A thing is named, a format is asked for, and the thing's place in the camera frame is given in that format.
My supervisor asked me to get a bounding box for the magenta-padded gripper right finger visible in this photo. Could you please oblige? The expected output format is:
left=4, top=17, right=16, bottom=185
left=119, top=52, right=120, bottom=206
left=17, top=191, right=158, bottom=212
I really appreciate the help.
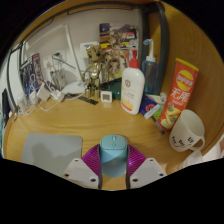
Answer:
left=125, top=143, right=168, bottom=190

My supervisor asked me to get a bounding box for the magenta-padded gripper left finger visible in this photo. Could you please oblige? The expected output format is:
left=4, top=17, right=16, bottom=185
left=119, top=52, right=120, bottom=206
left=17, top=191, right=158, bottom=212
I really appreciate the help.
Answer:
left=61, top=143, right=103, bottom=190

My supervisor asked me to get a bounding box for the light blue computer mouse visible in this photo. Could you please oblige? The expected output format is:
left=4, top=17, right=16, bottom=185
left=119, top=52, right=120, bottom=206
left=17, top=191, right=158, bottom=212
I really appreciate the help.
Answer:
left=99, top=134, right=129, bottom=179

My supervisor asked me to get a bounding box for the grey mouse pad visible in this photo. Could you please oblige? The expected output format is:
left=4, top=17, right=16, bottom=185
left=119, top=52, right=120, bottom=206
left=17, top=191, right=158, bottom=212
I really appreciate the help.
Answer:
left=21, top=133, right=84, bottom=178

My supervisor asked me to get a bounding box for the white plastic wrapper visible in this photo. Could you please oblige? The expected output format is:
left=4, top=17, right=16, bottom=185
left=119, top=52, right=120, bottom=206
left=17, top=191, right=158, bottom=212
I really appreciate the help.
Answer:
left=179, top=149, right=205, bottom=172

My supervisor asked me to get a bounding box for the white printed mug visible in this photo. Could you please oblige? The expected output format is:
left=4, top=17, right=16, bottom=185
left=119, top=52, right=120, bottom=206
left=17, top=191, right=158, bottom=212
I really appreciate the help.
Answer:
left=168, top=108, right=206, bottom=153

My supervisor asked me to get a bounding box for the small blue box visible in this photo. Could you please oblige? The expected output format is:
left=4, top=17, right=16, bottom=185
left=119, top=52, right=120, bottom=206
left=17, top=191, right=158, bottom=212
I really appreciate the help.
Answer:
left=139, top=95, right=162, bottom=120

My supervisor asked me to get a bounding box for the black flat strip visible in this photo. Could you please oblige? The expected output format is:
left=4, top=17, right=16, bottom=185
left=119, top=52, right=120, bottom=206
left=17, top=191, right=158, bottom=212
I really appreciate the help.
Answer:
left=78, top=95, right=99, bottom=106

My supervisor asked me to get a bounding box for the small white charger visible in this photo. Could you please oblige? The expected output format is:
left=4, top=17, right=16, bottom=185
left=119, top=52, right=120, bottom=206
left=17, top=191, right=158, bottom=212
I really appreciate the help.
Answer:
left=49, top=89, right=66, bottom=103

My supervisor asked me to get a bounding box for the small white square clock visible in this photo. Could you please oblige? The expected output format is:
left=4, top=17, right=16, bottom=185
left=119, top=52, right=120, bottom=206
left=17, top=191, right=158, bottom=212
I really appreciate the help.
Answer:
left=100, top=90, right=114, bottom=104

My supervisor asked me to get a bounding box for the white red-capped lotion bottle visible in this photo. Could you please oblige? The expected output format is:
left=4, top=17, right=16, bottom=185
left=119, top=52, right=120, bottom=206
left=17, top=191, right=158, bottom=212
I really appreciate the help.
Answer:
left=120, top=49, right=146, bottom=116

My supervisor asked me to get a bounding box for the red chip can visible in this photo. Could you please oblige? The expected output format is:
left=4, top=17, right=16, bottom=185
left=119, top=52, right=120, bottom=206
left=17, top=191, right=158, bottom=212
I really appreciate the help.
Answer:
left=157, top=57, right=200, bottom=132

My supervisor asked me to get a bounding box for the white desk lamp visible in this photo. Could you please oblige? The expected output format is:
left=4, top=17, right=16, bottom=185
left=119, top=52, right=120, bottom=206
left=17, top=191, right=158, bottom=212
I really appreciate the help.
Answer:
left=23, top=23, right=88, bottom=98

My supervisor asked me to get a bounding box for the large white charger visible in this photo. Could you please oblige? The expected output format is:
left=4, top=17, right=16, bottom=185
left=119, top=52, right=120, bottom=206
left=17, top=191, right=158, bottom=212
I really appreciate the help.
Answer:
left=36, top=83, right=52, bottom=102

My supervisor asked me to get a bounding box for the dark green round base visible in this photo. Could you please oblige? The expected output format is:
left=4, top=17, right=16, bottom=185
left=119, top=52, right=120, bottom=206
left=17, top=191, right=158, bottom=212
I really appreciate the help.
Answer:
left=107, top=79, right=124, bottom=100

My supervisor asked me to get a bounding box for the black backpack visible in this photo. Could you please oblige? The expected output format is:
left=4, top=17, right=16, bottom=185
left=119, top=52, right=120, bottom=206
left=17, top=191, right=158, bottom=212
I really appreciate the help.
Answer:
left=1, top=88, right=11, bottom=126

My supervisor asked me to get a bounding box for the blue bottle with white nozzle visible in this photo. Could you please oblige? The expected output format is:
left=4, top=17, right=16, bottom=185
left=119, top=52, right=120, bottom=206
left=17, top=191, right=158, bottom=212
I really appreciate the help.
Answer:
left=141, top=38, right=160, bottom=96

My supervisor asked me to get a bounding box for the brown tree-man figure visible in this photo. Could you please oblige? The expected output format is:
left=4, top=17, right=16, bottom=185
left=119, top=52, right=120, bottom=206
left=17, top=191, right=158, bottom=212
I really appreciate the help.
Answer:
left=80, top=44, right=104, bottom=99

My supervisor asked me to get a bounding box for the blue robot model kit box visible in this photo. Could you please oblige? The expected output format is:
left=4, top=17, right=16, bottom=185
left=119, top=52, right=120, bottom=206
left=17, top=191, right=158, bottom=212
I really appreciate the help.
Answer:
left=19, top=53, right=44, bottom=98

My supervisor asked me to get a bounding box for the colourful figure print box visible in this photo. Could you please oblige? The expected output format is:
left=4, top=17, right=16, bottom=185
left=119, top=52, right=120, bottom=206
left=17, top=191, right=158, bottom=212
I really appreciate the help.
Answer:
left=98, top=22, right=140, bottom=81

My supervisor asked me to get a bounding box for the white cable tangle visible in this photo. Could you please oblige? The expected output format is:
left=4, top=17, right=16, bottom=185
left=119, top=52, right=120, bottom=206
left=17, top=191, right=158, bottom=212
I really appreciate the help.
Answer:
left=13, top=89, right=68, bottom=116

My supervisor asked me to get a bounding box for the white wall box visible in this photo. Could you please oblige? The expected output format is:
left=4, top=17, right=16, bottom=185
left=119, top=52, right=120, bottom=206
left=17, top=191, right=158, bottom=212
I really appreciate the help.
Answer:
left=79, top=41, right=100, bottom=56

